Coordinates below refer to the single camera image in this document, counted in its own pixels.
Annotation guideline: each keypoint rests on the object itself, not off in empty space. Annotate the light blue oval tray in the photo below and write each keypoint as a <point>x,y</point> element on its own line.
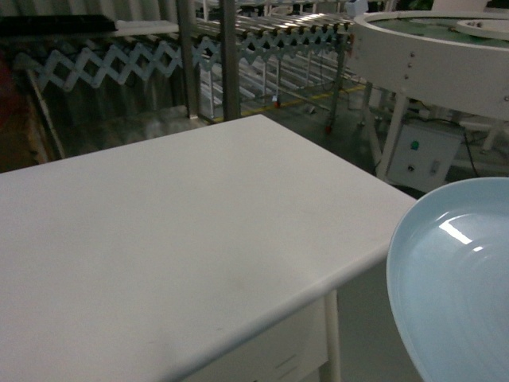
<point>447,280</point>

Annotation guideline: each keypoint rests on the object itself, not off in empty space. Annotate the white work table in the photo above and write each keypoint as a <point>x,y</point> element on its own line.
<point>208,255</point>

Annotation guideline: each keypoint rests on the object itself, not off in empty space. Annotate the white control box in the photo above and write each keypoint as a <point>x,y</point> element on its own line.
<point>423,154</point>

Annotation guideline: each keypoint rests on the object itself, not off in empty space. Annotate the white board on conveyor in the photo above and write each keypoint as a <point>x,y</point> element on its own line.
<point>141,28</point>

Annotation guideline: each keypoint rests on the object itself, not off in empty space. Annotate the white round rotary table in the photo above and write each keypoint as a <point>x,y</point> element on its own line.
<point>452,59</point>

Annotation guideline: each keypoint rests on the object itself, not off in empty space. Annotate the steel post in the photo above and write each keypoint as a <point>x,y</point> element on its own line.
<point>229,61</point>
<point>184,17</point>

